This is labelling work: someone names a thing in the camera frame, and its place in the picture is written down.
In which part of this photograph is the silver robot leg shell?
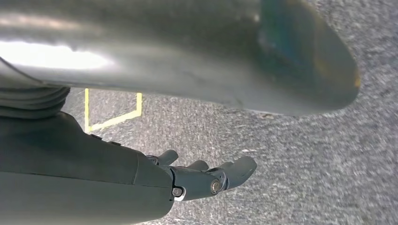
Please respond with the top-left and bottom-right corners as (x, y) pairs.
(0, 0), (361, 117)

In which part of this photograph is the yellow floor tape square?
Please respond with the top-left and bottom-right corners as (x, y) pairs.
(84, 88), (143, 134)

